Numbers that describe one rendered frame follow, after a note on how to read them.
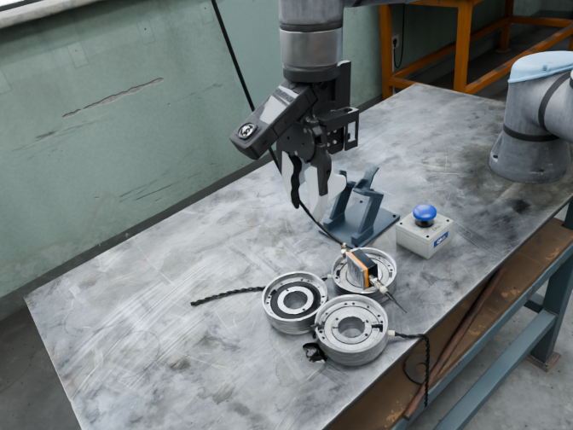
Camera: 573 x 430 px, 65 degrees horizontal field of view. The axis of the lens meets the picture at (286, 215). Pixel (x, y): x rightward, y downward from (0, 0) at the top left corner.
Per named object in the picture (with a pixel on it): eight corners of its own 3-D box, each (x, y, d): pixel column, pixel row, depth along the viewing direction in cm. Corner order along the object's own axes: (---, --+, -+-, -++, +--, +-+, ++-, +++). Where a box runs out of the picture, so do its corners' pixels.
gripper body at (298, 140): (359, 151, 61) (362, 61, 55) (311, 171, 57) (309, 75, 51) (321, 136, 67) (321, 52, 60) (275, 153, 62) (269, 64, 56)
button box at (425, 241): (428, 260, 78) (429, 239, 75) (396, 243, 82) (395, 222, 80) (456, 237, 81) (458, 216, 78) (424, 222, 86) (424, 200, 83)
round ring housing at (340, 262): (397, 265, 78) (397, 247, 75) (396, 312, 70) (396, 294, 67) (338, 264, 81) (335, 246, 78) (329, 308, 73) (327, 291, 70)
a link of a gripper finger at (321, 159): (336, 195, 59) (327, 130, 56) (327, 199, 58) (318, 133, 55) (313, 188, 63) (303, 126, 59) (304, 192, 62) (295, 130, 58)
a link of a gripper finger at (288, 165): (321, 198, 70) (328, 147, 64) (291, 212, 67) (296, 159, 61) (308, 188, 71) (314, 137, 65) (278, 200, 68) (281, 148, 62)
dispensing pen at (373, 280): (413, 317, 65) (350, 254, 78) (414, 297, 62) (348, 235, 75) (402, 324, 64) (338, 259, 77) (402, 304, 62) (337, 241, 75)
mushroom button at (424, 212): (426, 241, 78) (427, 218, 75) (408, 231, 81) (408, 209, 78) (440, 229, 80) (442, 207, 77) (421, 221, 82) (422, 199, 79)
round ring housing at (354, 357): (313, 367, 64) (309, 350, 62) (322, 310, 72) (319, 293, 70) (388, 373, 62) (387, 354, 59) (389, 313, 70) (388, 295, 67)
